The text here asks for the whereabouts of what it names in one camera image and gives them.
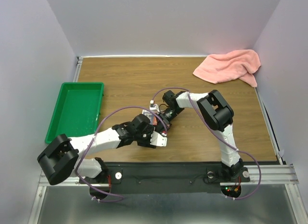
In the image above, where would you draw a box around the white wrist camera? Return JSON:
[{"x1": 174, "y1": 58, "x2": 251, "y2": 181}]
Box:
[
  {"x1": 150, "y1": 131, "x2": 167, "y2": 147},
  {"x1": 149, "y1": 100, "x2": 160, "y2": 113}
]

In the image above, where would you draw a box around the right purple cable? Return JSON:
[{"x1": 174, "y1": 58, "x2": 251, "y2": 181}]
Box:
[{"x1": 150, "y1": 88, "x2": 262, "y2": 201}]

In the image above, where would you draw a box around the rabbit print towel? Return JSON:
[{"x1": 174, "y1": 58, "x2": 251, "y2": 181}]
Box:
[{"x1": 142, "y1": 109, "x2": 157, "y2": 125}]

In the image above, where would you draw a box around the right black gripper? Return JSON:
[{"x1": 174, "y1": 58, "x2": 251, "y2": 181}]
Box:
[{"x1": 155, "y1": 107, "x2": 184, "y2": 135}]

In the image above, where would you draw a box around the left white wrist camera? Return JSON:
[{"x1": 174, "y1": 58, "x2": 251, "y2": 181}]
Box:
[{"x1": 150, "y1": 131, "x2": 167, "y2": 147}]

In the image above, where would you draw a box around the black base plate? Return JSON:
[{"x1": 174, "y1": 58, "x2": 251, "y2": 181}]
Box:
[{"x1": 86, "y1": 162, "x2": 250, "y2": 194}]

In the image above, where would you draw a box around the pink towel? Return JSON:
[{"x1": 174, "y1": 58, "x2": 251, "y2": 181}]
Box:
[{"x1": 192, "y1": 49, "x2": 261, "y2": 88}]

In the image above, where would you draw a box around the purple cable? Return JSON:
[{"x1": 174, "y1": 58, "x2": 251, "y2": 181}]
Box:
[
  {"x1": 150, "y1": 88, "x2": 262, "y2": 201},
  {"x1": 75, "y1": 106, "x2": 168, "y2": 203}
]

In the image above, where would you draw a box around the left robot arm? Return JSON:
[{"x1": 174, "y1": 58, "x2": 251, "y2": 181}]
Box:
[{"x1": 38, "y1": 114, "x2": 158, "y2": 185}]

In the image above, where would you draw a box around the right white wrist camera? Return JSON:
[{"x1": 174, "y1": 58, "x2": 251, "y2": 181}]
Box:
[{"x1": 149, "y1": 100, "x2": 160, "y2": 113}]

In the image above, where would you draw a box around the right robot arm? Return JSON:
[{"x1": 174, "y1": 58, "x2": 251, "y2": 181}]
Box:
[{"x1": 156, "y1": 90, "x2": 244, "y2": 181}]

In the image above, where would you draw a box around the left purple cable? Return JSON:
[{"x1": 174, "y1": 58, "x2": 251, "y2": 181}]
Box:
[{"x1": 75, "y1": 106, "x2": 168, "y2": 203}]

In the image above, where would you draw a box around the green plastic tray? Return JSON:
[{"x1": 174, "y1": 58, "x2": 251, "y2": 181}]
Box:
[{"x1": 45, "y1": 82, "x2": 104, "y2": 144}]

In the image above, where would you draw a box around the aluminium frame rail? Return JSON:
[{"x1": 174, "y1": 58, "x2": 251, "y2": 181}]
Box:
[{"x1": 30, "y1": 57, "x2": 307, "y2": 224}]

